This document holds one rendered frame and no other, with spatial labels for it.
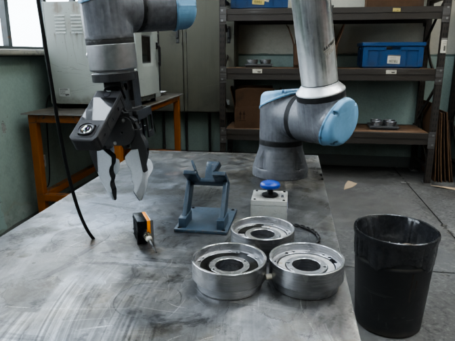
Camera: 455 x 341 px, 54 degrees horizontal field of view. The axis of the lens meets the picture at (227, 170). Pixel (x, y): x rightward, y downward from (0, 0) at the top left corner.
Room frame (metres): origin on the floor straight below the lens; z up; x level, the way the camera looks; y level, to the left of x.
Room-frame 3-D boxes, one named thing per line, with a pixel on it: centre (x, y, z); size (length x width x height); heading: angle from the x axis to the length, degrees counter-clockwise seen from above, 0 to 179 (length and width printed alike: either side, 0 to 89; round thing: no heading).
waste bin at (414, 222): (1.71, -0.69, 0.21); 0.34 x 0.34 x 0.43
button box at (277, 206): (0.85, -0.09, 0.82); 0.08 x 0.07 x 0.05; 172
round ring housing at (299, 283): (0.58, -0.11, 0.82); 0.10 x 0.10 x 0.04
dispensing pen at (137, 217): (0.71, 0.14, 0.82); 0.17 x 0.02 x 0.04; 21
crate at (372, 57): (4.15, -1.45, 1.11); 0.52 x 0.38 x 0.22; 82
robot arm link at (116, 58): (0.73, 0.19, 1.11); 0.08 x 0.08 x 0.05
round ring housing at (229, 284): (0.58, 0.00, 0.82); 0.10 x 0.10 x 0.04
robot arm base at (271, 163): (1.19, -0.14, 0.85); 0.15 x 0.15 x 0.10
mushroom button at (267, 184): (0.85, -0.08, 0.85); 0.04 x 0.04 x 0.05
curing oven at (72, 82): (3.14, 0.79, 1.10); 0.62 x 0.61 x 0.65; 172
